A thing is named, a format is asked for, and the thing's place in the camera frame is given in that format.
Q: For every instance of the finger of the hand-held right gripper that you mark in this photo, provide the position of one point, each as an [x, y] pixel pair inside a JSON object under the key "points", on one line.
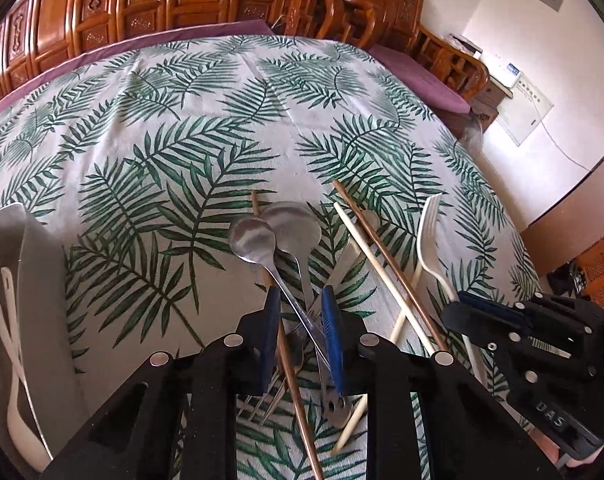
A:
{"points": [[526, 375], [486, 307]]}

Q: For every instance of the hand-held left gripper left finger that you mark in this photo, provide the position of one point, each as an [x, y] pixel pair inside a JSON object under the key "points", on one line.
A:
{"points": [[271, 340]]}

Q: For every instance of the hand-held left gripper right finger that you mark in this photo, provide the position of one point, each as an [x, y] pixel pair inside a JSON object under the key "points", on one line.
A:
{"points": [[334, 340]]}

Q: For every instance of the dark brown wooden chopstick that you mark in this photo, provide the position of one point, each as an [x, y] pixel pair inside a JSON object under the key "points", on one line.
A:
{"points": [[302, 410]]}

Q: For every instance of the white plastic fork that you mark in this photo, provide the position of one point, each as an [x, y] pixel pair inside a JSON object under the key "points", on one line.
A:
{"points": [[426, 240]]}

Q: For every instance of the reddish brown wooden chopstick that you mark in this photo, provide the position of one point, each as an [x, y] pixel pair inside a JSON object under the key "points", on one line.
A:
{"points": [[381, 255]]}

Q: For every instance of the small metal spoon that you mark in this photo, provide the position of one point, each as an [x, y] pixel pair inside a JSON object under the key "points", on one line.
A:
{"points": [[252, 240]]}

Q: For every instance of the white utensil tray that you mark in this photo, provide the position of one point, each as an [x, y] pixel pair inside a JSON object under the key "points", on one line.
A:
{"points": [[47, 310]]}

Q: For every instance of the wooden side table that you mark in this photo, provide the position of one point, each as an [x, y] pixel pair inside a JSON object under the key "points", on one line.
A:
{"points": [[491, 97]]}

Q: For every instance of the white box device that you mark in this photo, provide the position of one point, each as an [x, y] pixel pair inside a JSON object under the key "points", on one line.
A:
{"points": [[504, 77]]}

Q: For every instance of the short purple seat cushion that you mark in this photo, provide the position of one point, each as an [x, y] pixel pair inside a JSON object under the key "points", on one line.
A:
{"points": [[421, 80]]}

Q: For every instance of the palm leaf tablecloth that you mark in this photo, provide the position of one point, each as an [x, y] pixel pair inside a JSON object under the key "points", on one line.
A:
{"points": [[182, 110]]}

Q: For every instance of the white plastic spoon with slot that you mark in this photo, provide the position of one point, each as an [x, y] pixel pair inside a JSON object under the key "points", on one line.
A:
{"points": [[12, 320]]}

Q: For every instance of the white flat device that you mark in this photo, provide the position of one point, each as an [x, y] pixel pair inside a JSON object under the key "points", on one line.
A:
{"points": [[464, 42]]}

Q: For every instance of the long purple seat cushion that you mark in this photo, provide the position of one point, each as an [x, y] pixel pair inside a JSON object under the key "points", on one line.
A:
{"points": [[252, 27]]}

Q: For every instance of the carved wooden sofa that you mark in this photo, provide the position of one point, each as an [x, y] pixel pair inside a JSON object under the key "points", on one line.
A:
{"points": [[132, 0]]}

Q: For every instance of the white wall meter box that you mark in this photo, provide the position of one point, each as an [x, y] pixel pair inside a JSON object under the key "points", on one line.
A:
{"points": [[526, 110]]}

